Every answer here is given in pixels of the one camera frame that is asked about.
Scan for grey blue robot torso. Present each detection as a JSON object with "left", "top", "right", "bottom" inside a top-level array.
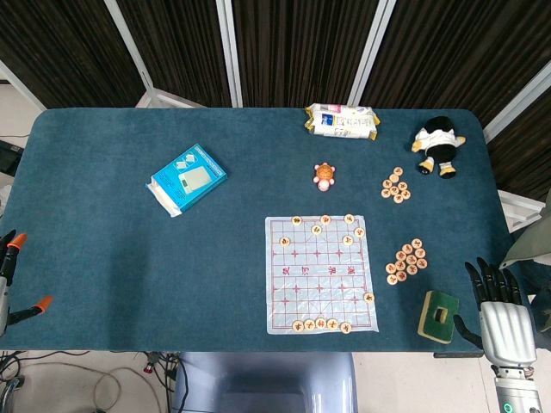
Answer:
[{"left": 173, "top": 351, "right": 359, "bottom": 413}]

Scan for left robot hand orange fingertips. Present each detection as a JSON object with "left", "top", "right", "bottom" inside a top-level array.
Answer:
[{"left": 0, "top": 230, "right": 53, "bottom": 337}]

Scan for black white penguin plush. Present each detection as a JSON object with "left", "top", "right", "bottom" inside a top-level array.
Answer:
[{"left": 411, "top": 115, "right": 467, "bottom": 178}]

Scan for blue scale cardboard box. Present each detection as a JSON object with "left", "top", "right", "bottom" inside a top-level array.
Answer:
[{"left": 145, "top": 143, "right": 228, "bottom": 219}]

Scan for chinese chess board mat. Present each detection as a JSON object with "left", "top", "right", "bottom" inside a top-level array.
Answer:
[{"left": 263, "top": 214, "right": 381, "bottom": 336}]

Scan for teal felt table cover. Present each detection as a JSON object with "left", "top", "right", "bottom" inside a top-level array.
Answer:
[{"left": 0, "top": 107, "right": 520, "bottom": 352}]

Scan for white partition frame post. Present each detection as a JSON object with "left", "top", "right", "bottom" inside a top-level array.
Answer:
[
  {"left": 214, "top": 0, "right": 245, "bottom": 108},
  {"left": 102, "top": 0, "right": 157, "bottom": 94},
  {"left": 350, "top": 0, "right": 398, "bottom": 107},
  {"left": 481, "top": 58, "right": 551, "bottom": 130},
  {"left": 0, "top": 59, "right": 47, "bottom": 112}
]

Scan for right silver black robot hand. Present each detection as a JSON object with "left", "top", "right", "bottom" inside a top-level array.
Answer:
[{"left": 451, "top": 256, "right": 537, "bottom": 369}]

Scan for grey green fabric cover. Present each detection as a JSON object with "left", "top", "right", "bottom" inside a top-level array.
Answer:
[{"left": 498, "top": 210, "right": 551, "bottom": 270}]

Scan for pink orange turtle toy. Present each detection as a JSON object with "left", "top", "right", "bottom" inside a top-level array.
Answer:
[{"left": 313, "top": 162, "right": 337, "bottom": 193}]

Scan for white yellow snack packet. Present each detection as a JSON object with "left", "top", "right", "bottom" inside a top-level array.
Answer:
[{"left": 304, "top": 102, "right": 382, "bottom": 141}]

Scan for white partition base foot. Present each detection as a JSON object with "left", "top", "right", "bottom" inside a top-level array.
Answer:
[
  {"left": 498, "top": 188, "right": 546, "bottom": 234},
  {"left": 135, "top": 88, "right": 208, "bottom": 109}
]

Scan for green yellow board eraser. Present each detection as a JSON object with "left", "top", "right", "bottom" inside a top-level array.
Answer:
[{"left": 417, "top": 290, "right": 461, "bottom": 344}]

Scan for dark ribbed partition panel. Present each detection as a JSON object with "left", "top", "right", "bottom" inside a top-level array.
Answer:
[
  {"left": 363, "top": 0, "right": 551, "bottom": 126},
  {"left": 116, "top": 0, "right": 236, "bottom": 108},
  {"left": 0, "top": 0, "right": 145, "bottom": 108},
  {"left": 486, "top": 72, "right": 551, "bottom": 201},
  {"left": 232, "top": 0, "right": 382, "bottom": 108}
]

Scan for black floor device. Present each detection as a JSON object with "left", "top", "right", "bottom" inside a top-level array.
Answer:
[{"left": 0, "top": 139, "right": 23, "bottom": 174}]

